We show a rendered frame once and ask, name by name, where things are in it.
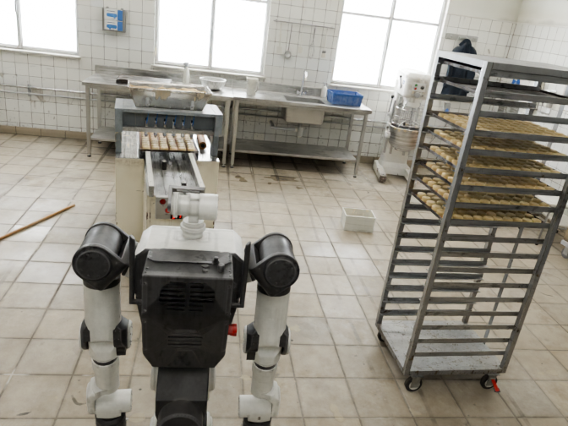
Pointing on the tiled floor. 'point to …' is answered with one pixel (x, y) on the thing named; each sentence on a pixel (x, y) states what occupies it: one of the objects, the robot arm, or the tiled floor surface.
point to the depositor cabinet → (126, 188)
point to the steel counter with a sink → (300, 99)
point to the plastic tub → (357, 220)
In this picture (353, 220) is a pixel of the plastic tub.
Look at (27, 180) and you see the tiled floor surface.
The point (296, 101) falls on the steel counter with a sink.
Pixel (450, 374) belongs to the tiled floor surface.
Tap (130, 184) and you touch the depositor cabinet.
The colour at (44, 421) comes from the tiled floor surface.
